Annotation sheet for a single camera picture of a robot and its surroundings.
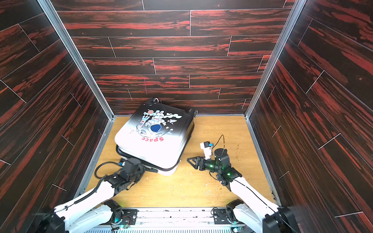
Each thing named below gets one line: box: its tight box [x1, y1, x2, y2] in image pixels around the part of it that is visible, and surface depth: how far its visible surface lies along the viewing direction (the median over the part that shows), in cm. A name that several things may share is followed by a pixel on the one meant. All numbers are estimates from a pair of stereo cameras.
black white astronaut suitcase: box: [114, 97, 198, 176], surface depth 84 cm
